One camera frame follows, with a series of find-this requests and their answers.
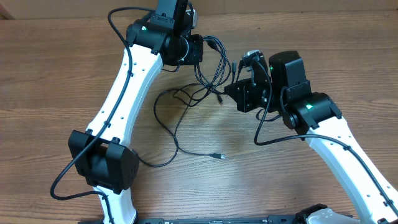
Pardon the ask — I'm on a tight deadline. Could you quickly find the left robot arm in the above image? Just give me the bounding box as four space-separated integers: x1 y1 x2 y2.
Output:
68 1 203 223

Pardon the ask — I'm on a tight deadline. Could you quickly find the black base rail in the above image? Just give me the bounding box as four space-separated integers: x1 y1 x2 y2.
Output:
77 203 355 224

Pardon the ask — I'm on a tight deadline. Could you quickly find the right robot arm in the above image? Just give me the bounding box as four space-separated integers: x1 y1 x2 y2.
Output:
224 50 397 223

